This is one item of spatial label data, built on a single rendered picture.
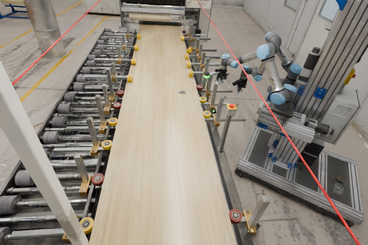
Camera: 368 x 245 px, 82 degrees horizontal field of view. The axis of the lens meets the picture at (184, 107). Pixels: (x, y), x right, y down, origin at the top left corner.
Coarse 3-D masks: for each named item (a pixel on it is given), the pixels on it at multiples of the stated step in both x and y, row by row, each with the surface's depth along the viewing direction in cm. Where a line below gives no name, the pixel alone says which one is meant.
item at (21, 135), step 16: (0, 64) 50; (0, 80) 50; (0, 96) 51; (16, 96) 56; (0, 112) 54; (16, 112) 56; (16, 128) 57; (32, 128) 63; (16, 144) 61; (32, 144) 63; (32, 160) 65; (48, 160) 72; (32, 176) 70; (48, 176) 72; (48, 192) 76; (64, 192) 84; (64, 208) 84; (64, 224) 91; (80, 240) 102
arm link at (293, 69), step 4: (292, 64) 230; (296, 64) 231; (288, 68) 233; (292, 68) 226; (296, 68) 225; (300, 68) 225; (288, 72) 233; (292, 72) 227; (296, 72) 226; (288, 76) 233; (292, 76) 229; (296, 76) 228
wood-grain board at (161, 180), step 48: (144, 48) 329; (144, 96) 227; (192, 96) 233; (144, 144) 173; (192, 144) 177; (144, 192) 140; (192, 192) 142; (96, 240) 116; (144, 240) 118; (192, 240) 119
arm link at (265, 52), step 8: (264, 48) 177; (272, 48) 180; (264, 56) 179; (272, 56) 179; (264, 64) 185; (272, 64) 181; (272, 72) 182; (272, 80) 184; (280, 80) 185; (272, 88) 187; (280, 88) 183; (272, 96) 186; (280, 96) 181; (288, 96) 185
